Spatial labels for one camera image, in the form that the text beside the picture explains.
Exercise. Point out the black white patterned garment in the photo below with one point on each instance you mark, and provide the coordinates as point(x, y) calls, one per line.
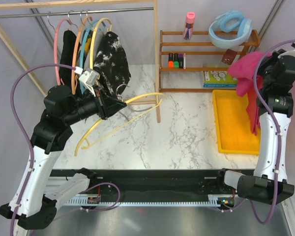
point(112, 65)

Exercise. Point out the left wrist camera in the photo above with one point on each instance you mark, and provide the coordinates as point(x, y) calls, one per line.
point(89, 81)

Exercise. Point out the wooden shelf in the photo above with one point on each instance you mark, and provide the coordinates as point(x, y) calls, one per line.
point(190, 49)

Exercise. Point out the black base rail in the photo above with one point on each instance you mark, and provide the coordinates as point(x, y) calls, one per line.
point(158, 187)

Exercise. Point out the blue hanger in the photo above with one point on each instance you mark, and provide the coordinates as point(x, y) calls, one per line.
point(86, 41)

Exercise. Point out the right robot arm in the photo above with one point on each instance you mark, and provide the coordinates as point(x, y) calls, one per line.
point(273, 79)

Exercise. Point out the white pen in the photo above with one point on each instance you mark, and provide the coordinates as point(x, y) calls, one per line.
point(184, 61)

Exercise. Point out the pink water bottle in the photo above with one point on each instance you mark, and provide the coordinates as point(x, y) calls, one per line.
point(189, 22)

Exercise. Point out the orange hanger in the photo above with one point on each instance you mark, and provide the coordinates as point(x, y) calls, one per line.
point(75, 54)

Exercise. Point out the pink trousers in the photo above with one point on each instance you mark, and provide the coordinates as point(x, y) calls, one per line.
point(244, 70)

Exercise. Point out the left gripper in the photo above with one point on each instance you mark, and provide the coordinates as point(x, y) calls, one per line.
point(106, 105)

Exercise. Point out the wooden clothes rack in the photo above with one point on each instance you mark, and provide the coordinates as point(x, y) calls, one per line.
point(74, 3)

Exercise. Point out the blue neck pillow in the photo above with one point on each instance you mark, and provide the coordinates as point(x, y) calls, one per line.
point(226, 23)

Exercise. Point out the orange highlighter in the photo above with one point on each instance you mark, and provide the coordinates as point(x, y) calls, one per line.
point(170, 60)

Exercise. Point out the pink hanger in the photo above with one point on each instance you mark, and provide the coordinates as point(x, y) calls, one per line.
point(55, 47)

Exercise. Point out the brown box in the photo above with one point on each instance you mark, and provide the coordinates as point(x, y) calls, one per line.
point(229, 56)

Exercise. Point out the yellow tray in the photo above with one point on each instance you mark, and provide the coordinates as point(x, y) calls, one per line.
point(233, 124)

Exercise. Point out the green book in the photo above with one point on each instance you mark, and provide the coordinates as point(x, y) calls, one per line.
point(219, 79)

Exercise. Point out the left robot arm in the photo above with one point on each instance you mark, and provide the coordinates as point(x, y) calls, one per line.
point(32, 206)

